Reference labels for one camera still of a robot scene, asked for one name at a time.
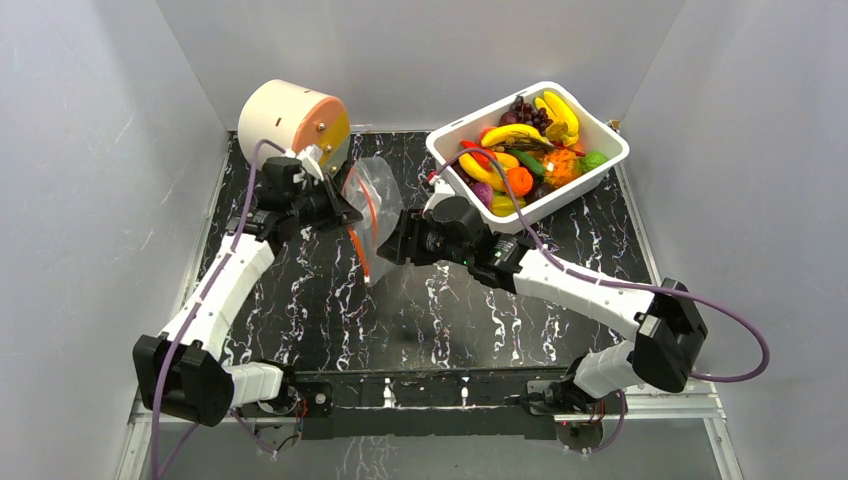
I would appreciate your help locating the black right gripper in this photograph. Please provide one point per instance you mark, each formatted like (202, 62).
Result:
(407, 237)

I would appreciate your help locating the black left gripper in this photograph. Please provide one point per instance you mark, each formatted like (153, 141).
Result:
(340, 212)

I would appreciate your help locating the clear zip bag orange zipper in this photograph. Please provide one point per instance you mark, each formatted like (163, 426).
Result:
(372, 189)

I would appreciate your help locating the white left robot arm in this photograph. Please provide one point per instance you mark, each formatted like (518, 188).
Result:
(179, 370)

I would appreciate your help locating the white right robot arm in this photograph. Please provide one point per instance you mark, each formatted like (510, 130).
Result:
(661, 329)

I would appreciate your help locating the white plastic food bin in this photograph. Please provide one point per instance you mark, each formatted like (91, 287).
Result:
(444, 143)

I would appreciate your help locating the cream cylinder orange yellow face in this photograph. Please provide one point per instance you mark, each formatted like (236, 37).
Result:
(293, 117)

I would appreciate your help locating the yellow toy banana left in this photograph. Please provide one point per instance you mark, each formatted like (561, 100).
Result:
(480, 173)

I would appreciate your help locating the red toy chili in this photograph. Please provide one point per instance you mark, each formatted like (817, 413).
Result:
(477, 153)

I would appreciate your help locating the yellow toy pepper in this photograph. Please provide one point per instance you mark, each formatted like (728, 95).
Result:
(507, 161)

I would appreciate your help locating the yellow toy banana centre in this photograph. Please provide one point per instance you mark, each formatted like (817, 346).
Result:
(515, 133)

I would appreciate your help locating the green toy cucumber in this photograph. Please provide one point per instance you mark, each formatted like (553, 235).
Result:
(534, 166)

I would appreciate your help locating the dark purple toy grapes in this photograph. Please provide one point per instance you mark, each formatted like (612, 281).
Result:
(522, 112)

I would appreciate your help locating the orange netted toy fruit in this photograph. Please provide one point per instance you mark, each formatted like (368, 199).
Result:
(561, 168)

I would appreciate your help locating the yellow toy banana bunch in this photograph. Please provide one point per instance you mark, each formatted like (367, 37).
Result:
(562, 126)

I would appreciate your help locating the green toy vegetable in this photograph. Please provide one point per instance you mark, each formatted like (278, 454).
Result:
(592, 160)

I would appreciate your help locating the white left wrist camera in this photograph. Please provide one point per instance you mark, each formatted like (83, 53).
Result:
(310, 158)

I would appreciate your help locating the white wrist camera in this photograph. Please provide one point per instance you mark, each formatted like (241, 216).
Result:
(310, 158)
(439, 190)

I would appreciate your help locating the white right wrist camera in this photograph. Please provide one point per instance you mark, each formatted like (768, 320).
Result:
(439, 190)

